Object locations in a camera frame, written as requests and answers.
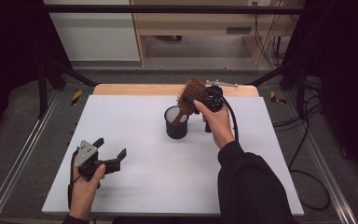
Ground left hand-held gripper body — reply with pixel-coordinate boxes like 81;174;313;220
74;139;122;189

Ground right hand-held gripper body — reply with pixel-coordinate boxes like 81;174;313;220
203;79;239;133

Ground brown wooden hairbrush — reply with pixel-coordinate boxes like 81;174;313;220
171;77;208;125

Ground black mesh cup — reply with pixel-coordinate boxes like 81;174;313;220
163;105;190;140

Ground person's right hand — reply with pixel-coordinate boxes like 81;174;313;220
193;100;236;149

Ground person's left hand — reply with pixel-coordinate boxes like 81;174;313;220
70;163;107;203

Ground yellow black hazard tape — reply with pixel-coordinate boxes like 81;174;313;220
70;90;84;106
269;91;288;105

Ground light wooden desk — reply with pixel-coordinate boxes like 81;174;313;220
130;0;304;68

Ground black metal crossbar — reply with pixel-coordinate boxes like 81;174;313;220
43;4;306;15

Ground white cabinet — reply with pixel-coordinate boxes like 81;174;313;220
42;0;142;63

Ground black curtain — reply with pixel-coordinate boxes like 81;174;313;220
283;0;358;188
0;0;73;147

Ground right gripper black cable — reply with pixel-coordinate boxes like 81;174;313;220
218;92;331;212

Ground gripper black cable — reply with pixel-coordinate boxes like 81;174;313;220
218;92;331;212
67;148;81;210

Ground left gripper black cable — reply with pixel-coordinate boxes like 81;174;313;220
67;148;81;210

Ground aluminium rail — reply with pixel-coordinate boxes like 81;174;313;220
282;92;358;224
0;92;61;224

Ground hanging cables bundle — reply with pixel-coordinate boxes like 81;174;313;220
252;1;282;69

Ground black metal frame stand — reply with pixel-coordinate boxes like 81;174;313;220
36;60;98;119
245;60;308;118

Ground black floor cables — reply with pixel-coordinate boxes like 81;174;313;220
272;76;324;171

